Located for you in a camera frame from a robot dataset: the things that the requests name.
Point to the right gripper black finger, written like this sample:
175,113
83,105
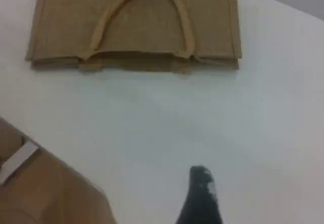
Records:
200,198

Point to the brown jute tote bag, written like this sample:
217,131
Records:
141,18

